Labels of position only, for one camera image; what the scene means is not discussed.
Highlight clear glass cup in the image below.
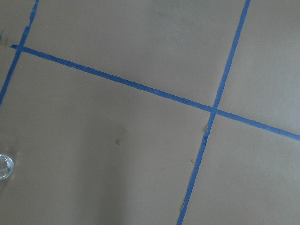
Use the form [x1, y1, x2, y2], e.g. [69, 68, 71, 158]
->
[0, 154, 15, 180]

